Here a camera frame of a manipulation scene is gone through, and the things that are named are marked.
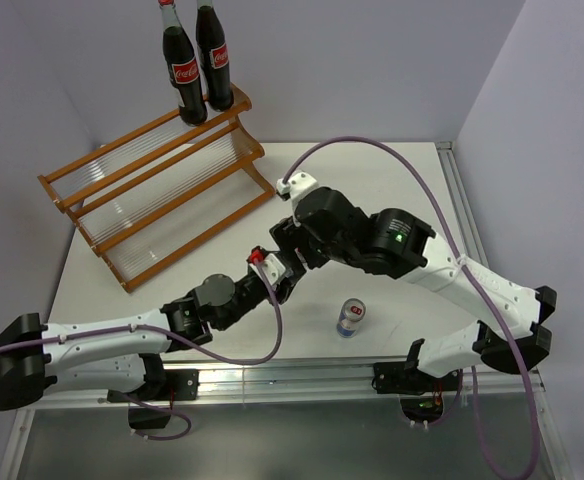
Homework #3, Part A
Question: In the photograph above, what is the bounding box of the silver can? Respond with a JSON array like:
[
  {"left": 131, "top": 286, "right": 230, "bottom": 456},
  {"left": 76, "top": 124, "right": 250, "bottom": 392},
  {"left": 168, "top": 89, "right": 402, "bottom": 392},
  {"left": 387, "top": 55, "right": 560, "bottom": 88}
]
[{"left": 336, "top": 298, "right": 366, "bottom": 338}]

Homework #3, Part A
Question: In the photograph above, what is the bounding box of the cola bottle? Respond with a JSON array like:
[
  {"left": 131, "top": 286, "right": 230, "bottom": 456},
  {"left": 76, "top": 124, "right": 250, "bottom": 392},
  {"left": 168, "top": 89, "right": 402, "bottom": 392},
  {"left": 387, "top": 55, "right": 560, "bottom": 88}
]
[
  {"left": 196, "top": 1, "right": 234, "bottom": 112},
  {"left": 158, "top": 0, "right": 207, "bottom": 126}
]

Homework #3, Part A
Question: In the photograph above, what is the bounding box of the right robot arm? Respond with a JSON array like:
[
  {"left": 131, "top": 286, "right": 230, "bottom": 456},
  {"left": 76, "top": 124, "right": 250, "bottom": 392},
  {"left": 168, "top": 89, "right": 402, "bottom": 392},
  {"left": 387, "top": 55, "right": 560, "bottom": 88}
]
[{"left": 270, "top": 183, "right": 557, "bottom": 390}]

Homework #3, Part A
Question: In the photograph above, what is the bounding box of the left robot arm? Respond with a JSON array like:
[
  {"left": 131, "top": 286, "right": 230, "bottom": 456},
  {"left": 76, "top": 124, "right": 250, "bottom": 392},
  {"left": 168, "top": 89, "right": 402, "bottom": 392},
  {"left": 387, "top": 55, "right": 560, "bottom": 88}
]
[{"left": 0, "top": 258, "right": 305, "bottom": 412}]

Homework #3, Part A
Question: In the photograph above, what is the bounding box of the wooden three-tier shelf rack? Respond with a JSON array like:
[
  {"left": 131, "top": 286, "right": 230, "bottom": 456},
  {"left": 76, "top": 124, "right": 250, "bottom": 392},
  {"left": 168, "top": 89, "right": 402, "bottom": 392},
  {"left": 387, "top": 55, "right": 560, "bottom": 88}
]
[{"left": 38, "top": 87, "right": 275, "bottom": 293}]

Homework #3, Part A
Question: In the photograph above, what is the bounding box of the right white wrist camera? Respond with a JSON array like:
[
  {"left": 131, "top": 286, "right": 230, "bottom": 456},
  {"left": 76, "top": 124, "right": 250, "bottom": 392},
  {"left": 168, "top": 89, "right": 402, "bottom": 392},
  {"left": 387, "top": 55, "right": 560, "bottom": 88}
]
[{"left": 276, "top": 171, "right": 319, "bottom": 202}]

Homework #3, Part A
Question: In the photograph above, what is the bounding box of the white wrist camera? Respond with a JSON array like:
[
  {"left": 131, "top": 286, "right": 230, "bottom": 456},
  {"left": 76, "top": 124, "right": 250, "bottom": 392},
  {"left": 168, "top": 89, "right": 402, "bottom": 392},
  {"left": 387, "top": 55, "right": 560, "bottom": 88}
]
[
  {"left": 276, "top": 171, "right": 319, "bottom": 202},
  {"left": 248, "top": 247, "right": 288, "bottom": 289}
]

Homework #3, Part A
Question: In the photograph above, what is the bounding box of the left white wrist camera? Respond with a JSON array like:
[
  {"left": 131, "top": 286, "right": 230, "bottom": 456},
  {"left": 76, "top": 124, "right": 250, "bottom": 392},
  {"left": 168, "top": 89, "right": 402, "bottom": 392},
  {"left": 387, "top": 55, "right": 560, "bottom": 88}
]
[{"left": 248, "top": 247, "right": 288, "bottom": 289}]

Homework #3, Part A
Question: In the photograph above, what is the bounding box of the aluminium front rail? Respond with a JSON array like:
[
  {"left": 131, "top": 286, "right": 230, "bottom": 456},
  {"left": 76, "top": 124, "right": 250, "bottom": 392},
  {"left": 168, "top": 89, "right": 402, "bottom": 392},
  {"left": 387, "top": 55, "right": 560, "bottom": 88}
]
[{"left": 22, "top": 357, "right": 524, "bottom": 410}]

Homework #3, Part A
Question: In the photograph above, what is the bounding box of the aluminium rail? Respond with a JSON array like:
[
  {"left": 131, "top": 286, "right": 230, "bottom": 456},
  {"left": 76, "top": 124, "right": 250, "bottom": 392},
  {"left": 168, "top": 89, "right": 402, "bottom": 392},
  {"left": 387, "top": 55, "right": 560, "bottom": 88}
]
[
  {"left": 22, "top": 357, "right": 524, "bottom": 410},
  {"left": 435, "top": 142, "right": 488, "bottom": 266}
]

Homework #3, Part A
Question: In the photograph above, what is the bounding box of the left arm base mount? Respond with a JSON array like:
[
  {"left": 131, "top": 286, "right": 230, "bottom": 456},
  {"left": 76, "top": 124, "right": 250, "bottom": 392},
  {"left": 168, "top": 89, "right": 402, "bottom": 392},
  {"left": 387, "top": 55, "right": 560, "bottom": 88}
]
[{"left": 127, "top": 369, "right": 199, "bottom": 431}]

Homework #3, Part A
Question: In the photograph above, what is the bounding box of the aluminium right side rail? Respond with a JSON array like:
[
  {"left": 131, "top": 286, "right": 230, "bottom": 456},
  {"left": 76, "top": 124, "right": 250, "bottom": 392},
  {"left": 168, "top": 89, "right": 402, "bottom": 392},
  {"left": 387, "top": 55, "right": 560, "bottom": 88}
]
[{"left": 435, "top": 142, "right": 488, "bottom": 266}]

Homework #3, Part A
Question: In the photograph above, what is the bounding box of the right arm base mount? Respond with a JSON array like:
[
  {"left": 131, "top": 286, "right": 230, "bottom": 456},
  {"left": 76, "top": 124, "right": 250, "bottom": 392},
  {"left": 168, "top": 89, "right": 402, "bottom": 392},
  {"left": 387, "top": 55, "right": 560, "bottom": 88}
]
[{"left": 371, "top": 362, "right": 444, "bottom": 422}]

